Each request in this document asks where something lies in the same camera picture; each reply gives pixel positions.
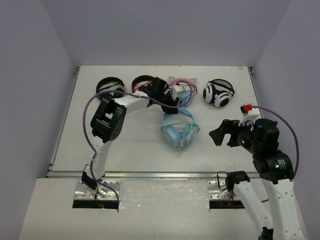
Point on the black white striped headphones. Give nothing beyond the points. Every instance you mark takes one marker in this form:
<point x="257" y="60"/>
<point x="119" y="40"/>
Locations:
<point x="218" y="92"/>

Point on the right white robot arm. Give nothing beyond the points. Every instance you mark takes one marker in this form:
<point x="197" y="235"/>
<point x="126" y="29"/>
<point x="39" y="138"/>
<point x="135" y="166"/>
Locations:
<point x="281" y="221"/>

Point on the red headphones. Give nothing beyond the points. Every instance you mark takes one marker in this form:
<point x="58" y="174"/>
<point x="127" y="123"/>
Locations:
<point x="141" y="81"/>

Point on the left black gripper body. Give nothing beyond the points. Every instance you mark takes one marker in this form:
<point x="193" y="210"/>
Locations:
<point x="167" y="100"/>

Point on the pink cat ear headphones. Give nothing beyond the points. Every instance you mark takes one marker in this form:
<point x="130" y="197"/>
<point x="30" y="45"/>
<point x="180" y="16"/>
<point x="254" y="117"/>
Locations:
<point x="186" y="99"/>

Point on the metal mounting plate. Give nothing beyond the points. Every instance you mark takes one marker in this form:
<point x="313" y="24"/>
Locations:
<point x="218" y="194"/>
<point x="102" y="193"/>

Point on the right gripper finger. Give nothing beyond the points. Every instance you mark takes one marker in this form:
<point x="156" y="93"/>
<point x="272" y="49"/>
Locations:
<point x="223" y="129"/>
<point x="217" y="138"/>

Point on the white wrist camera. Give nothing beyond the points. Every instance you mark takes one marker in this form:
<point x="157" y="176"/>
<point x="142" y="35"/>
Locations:
<point x="249" y="113"/>
<point x="178" y="90"/>

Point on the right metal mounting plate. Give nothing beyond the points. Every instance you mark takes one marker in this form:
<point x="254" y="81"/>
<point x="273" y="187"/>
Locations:
<point x="218" y="194"/>

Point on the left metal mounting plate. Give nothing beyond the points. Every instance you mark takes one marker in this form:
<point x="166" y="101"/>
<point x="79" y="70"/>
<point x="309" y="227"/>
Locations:
<point x="102" y="193"/>

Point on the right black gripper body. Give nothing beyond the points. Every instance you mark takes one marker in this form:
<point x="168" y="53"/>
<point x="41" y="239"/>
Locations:
<point x="243" y="136"/>

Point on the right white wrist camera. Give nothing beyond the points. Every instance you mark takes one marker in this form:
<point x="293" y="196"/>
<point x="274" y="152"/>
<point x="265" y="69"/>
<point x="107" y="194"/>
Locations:
<point x="249" y="113"/>

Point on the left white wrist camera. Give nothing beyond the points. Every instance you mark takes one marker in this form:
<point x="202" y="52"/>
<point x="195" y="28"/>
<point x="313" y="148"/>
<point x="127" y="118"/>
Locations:
<point x="178" y="90"/>

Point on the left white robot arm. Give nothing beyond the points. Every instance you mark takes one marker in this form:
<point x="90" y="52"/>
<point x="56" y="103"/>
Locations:
<point x="107" y="122"/>

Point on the large light blue headphones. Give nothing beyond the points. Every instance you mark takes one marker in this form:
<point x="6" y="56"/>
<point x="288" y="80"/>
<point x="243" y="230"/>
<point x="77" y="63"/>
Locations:
<point x="179" y="134"/>

